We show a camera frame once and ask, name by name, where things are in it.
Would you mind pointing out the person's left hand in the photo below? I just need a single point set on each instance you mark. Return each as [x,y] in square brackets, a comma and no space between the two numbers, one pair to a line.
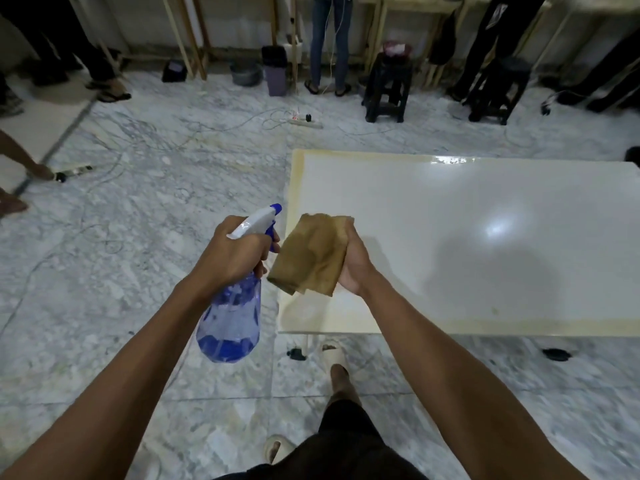
[235,259]

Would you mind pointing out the person's right hand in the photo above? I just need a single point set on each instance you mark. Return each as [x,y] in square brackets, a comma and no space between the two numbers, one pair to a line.
[357,267]

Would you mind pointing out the brown cleaning cloth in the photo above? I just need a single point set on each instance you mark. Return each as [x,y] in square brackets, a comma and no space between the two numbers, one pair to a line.
[310,254]

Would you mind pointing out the blue spray bottle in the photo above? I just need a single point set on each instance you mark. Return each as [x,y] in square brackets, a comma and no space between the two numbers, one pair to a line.
[230,339]

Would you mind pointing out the person's left forearm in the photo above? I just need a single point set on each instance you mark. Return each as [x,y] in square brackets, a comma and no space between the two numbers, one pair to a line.
[115,394]

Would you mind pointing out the person's right forearm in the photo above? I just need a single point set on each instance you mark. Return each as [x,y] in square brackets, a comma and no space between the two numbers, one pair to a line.
[450,384]

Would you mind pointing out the white glossy table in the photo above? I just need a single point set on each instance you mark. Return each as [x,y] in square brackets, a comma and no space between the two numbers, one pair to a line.
[400,219]

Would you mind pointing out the person's right leg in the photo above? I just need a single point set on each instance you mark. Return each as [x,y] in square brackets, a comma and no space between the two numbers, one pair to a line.
[345,389]

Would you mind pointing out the person's black shorts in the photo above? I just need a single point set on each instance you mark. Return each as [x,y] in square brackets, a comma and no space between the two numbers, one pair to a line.
[350,454]

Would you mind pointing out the beige slipper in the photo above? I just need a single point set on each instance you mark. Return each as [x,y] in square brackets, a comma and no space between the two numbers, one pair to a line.
[280,444]
[332,352]

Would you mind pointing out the white power strip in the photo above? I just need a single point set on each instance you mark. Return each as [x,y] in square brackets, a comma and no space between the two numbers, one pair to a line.
[75,170]
[307,123]

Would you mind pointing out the purple trash bin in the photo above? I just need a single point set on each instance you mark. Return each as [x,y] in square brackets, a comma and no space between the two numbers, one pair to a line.
[276,82]

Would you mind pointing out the grey round basin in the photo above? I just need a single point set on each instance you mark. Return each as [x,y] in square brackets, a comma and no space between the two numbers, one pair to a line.
[246,74]

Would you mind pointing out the small black box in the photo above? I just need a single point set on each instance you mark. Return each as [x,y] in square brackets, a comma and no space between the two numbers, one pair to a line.
[174,72]

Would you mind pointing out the black plastic stool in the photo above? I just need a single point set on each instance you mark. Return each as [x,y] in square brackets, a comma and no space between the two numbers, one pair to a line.
[505,69]
[387,69]

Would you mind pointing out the pink plastic bag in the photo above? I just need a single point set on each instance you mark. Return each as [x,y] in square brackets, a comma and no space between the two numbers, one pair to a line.
[397,48]

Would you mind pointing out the black hanging bag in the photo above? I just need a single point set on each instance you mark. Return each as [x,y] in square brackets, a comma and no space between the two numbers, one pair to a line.
[444,42]

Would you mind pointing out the black and white plug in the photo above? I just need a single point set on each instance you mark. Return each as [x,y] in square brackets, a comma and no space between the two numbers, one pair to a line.
[546,108]

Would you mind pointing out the black plastic bag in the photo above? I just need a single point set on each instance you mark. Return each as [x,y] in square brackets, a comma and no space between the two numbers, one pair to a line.
[634,157]

